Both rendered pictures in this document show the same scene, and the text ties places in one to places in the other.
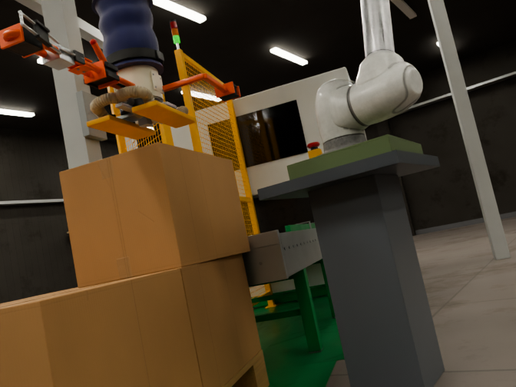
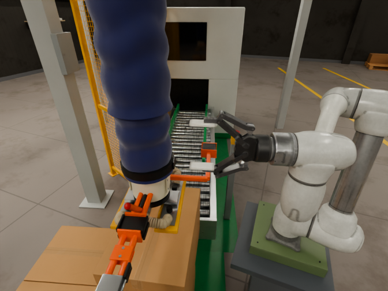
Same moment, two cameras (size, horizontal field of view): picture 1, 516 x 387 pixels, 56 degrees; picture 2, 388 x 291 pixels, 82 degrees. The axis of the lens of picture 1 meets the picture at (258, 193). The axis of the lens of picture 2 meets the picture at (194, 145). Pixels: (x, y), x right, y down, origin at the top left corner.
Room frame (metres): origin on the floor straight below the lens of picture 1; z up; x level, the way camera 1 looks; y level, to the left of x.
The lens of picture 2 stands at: (1.02, 0.33, 1.90)
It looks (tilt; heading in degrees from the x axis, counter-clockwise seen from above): 31 degrees down; 349
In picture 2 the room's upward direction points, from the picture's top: straight up
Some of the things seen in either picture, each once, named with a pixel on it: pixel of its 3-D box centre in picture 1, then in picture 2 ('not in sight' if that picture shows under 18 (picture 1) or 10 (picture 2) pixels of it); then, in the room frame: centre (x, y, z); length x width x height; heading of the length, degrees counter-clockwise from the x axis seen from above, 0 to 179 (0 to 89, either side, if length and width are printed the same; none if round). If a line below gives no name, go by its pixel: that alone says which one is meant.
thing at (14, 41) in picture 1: (21, 41); not in sight; (1.26, 0.54, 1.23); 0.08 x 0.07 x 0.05; 164
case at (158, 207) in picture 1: (164, 216); (160, 246); (1.85, 0.37, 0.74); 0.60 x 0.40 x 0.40; 161
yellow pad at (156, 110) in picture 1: (166, 111); (172, 200); (1.81, 0.28, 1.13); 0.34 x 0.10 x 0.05; 164
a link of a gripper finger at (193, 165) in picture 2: not in sight; (201, 165); (1.53, 0.21, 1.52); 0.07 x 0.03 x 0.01; 75
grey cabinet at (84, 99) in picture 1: (91, 116); (66, 53); (3.14, 0.97, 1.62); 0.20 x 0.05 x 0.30; 165
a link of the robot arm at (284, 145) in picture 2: not in sight; (279, 149); (1.48, 0.01, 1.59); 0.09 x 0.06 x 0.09; 165
